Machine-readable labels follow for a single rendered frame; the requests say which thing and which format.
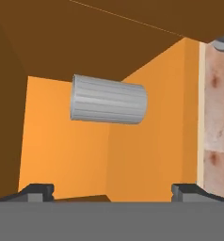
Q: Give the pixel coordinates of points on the orange wooden cabinet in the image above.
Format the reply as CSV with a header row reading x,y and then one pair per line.
x,y
85,94

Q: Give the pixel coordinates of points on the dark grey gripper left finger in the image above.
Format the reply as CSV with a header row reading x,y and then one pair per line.
x,y
38,192

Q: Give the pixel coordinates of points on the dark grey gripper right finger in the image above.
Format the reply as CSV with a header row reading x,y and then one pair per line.
x,y
186,192

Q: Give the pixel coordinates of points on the grey curved metal fixture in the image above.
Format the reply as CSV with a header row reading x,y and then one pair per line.
x,y
223,44

